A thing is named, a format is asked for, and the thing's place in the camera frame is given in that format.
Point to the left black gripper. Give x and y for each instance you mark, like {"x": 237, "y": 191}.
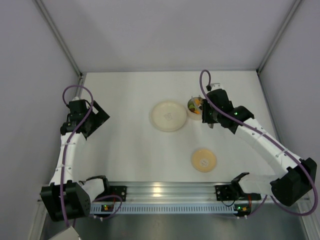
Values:
{"x": 99, "y": 117}

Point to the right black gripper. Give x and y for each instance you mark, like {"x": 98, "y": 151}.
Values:
{"x": 206, "y": 111}

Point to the round lunch box container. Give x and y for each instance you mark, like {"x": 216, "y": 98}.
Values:
{"x": 191, "y": 114}

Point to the green round food piece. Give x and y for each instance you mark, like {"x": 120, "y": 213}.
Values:
{"x": 191, "y": 106}

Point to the beige round lid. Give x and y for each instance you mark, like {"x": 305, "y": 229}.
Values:
{"x": 204, "y": 160}

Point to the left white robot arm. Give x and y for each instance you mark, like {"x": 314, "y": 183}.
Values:
{"x": 68, "y": 170}

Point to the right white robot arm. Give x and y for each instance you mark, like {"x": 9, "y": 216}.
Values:
{"x": 293, "y": 176}

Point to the cream round plate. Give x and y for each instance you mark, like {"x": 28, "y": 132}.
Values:
{"x": 168, "y": 116}

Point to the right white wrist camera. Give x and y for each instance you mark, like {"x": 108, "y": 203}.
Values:
{"x": 214, "y": 86}

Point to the aluminium mounting rail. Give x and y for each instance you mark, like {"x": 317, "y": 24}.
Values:
{"x": 146, "y": 192}

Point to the slotted grey cable duct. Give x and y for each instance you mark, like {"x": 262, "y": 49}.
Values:
{"x": 171, "y": 208}

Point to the right aluminium frame post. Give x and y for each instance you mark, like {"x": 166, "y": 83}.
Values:
{"x": 280, "y": 32}

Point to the aluminium frame post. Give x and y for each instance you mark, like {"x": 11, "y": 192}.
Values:
{"x": 39, "y": 4}
{"x": 280, "y": 32}

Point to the left aluminium frame post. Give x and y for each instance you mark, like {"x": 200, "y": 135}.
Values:
{"x": 39, "y": 4}

